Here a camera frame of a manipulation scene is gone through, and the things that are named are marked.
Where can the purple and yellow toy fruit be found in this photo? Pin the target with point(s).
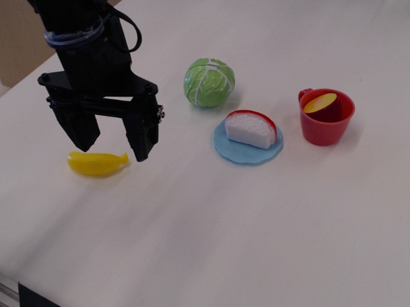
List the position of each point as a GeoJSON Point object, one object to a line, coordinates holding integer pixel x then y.
{"type": "Point", "coordinates": [325, 108]}

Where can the aluminium table frame rail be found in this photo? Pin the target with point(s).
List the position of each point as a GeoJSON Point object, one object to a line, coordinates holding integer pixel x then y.
{"type": "Point", "coordinates": [9, 294]}

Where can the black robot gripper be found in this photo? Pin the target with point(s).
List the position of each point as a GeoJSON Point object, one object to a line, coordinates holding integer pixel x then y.
{"type": "Point", "coordinates": [97, 79]}

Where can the green toy cabbage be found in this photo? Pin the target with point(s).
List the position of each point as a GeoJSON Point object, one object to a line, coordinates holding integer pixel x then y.
{"type": "Point", "coordinates": [208, 82]}

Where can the white and red toy sushi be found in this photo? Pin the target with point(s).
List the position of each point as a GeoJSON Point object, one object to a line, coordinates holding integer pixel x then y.
{"type": "Point", "coordinates": [251, 128]}

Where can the yellow toy banana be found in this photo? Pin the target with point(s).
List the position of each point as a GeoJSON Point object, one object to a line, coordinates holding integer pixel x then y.
{"type": "Point", "coordinates": [95, 164]}

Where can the brown cardboard box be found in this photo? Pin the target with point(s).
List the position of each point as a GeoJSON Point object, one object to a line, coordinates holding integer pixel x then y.
{"type": "Point", "coordinates": [23, 24]}

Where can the light blue toy plate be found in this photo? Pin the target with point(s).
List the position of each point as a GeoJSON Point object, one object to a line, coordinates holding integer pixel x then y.
{"type": "Point", "coordinates": [242, 153]}

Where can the red toy cup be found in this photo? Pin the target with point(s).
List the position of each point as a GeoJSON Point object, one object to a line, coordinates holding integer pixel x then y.
{"type": "Point", "coordinates": [321, 133]}

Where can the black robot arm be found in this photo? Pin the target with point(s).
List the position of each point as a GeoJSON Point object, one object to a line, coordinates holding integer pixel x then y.
{"type": "Point", "coordinates": [96, 79]}

